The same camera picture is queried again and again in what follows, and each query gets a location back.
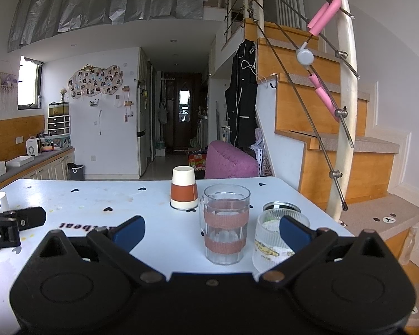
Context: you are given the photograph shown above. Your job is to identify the pink foam tube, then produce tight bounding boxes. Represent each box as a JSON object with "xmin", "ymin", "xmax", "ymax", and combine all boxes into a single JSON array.
[
  {"xmin": 307, "ymin": 0, "xmax": 341, "ymax": 36},
  {"xmin": 309, "ymin": 73, "xmax": 339, "ymax": 122}
]

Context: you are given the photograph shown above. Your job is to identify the black hanging coat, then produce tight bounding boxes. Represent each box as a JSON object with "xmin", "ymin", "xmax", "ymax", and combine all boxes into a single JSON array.
[{"xmin": 225, "ymin": 39, "xmax": 257, "ymax": 149}]

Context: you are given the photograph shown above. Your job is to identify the white stair post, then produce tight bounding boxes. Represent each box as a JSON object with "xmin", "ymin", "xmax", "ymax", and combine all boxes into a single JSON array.
[{"xmin": 326, "ymin": 13, "xmax": 358, "ymax": 222}]

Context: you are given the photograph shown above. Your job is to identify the dark waste bin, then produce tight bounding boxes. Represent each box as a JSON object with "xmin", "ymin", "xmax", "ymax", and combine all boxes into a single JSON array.
[{"xmin": 67, "ymin": 162, "xmax": 85, "ymax": 181}]

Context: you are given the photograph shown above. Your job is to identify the round glass jar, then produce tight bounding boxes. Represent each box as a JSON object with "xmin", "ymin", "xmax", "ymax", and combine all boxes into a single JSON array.
[{"xmin": 263, "ymin": 201, "xmax": 301, "ymax": 212}]

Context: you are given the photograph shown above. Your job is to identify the window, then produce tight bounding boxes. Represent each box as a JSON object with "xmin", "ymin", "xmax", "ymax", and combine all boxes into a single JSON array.
[{"xmin": 17, "ymin": 56, "xmax": 43, "ymax": 110}]

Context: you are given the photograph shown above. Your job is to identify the clear plastic bottle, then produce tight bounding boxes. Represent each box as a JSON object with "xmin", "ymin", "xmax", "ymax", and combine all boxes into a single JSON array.
[{"xmin": 399, "ymin": 226, "xmax": 418, "ymax": 265}]

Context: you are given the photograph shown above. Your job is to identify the white kitchen cabinet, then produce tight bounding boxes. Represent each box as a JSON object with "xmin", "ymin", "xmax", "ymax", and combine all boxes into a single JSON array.
[{"xmin": 18, "ymin": 147, "xmax": 75, "ymax": 181}]

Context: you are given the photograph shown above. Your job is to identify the round white tag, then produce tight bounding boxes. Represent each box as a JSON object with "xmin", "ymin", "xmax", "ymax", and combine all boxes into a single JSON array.
[{"xmin": 296, "ymin": 42, "xmax": 314, "ymax": 67}]

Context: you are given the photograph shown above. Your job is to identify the white drawer organizer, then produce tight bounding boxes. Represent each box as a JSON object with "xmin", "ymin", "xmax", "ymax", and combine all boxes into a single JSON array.
[{"xmin": 47, "ymin": 102, "xmax": 70, "ymax": 135}]

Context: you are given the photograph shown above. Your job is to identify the glass mug pink bands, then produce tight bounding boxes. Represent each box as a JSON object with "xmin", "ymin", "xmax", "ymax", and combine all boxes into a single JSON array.
[{"xmin": 200, "ymin": 184, "xmax": 250, "ymax": 265}]

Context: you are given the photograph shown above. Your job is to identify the white small appliance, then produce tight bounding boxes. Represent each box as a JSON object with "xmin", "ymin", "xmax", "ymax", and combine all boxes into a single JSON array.
[{"xmin": 25, "ymin": 138, "xmax": 41, "ymax": 157}]

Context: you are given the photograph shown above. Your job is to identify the pink foam tube lower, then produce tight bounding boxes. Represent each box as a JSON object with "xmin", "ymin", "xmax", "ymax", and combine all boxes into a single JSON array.
[{"xmin": 309, "ymin": 73, "xmax": 339, "ymax": 122}]

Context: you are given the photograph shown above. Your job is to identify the white cup orange band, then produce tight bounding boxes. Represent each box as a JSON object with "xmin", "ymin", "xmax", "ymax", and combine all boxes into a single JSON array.
[{"xmin": 170, "ymin": 166, "xmax": 198, "ymax": 210}]

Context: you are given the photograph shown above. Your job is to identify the grey curtain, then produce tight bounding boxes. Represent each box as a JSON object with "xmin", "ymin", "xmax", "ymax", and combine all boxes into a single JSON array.
[{"xmin": 8, "ymin": 0, "xmax": 203, "ymax": 51}]

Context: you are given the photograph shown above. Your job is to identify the white flat box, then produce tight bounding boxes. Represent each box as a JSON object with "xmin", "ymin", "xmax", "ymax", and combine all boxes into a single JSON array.
[{"xmin": 6, "ymin": 155, "xmax": 35, "ymax": 167}]

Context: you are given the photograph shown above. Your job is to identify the pink foam tube upper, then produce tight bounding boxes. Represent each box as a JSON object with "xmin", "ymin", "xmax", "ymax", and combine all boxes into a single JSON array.
[{"xmin": 307, "ymin": 0, "xmax": 341, "ymax": 36}]

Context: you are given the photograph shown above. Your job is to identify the cloud photo board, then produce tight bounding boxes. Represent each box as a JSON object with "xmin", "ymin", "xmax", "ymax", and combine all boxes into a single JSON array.
[{"xmin": 68, "ymin": 65, "xmax": 123, "ymax": 99}]

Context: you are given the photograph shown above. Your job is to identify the wooden staircase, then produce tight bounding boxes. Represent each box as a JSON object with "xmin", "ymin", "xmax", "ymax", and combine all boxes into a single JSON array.
[{"xmin": 244, "ymin": 18, "xmax": 419, "ymax": 257}]

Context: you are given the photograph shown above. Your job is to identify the purple sofa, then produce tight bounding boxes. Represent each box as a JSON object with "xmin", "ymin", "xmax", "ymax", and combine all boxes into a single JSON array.
[{"xmin": 205, "ymin": 141, "xmax": 258, "ymax": 179}]

